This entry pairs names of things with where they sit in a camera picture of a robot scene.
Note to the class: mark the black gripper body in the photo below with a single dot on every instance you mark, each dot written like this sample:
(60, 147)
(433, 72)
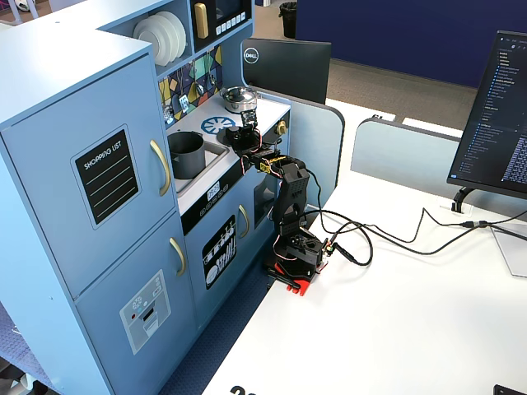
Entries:
(238, 135)

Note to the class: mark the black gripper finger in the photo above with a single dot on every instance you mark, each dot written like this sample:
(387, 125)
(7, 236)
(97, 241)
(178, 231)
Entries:
(255, 126)
(244, 125)

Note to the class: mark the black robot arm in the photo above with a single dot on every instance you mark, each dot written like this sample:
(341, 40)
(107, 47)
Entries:
(294, 189)

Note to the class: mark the steel pot lid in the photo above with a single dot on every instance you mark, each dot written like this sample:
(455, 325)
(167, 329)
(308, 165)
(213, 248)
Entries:
(237, 94)

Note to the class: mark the shiny steel pot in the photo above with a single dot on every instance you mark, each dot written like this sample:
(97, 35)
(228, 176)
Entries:
(234, 106)

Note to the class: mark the gold stove knob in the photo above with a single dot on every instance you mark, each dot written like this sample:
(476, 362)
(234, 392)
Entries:
(282, 127)

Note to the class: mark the hanging steel spoon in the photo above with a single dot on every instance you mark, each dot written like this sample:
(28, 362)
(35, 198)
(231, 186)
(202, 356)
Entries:
(213, 79)

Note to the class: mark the dark gray pot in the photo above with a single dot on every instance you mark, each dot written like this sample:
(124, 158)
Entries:
(187, 158)

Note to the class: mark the hanging steel ladle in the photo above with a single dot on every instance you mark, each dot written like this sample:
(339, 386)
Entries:
(199, 87)

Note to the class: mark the hanging perforated spatula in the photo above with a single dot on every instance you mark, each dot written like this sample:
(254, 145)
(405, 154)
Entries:
(184, 103)

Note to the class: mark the light blue desk divider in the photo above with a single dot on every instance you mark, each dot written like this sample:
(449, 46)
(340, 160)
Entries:
(317, 148)
(403, 152)

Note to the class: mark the black Dell monitor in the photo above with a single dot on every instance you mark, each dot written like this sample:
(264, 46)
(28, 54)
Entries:
(288, 66)

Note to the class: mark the white plate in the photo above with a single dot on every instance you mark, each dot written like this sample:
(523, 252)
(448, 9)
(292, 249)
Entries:
(182, 35)
(146, 37)
(172, 33)

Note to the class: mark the black trash bin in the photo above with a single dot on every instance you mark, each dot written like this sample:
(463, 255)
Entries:
(288, 20)

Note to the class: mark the light blue toy kitchen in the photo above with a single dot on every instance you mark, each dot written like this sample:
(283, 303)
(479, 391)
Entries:
(62, 123)

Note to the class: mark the dark blue office partition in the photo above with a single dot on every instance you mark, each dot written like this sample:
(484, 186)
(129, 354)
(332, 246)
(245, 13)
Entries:
(411, 37)

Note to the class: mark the monitor showing code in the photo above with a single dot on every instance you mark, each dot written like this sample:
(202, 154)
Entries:
(494, 115)

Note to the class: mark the black device corner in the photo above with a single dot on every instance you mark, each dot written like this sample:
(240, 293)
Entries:
(510, 391)

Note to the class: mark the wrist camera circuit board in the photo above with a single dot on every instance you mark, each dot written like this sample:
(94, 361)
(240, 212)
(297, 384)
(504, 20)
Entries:
(249, 116)

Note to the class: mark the red robot base mount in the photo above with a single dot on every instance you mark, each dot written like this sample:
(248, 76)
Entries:
(304, 286)

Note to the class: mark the gray monitor base plate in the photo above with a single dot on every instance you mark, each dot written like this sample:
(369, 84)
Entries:
(512, 251)

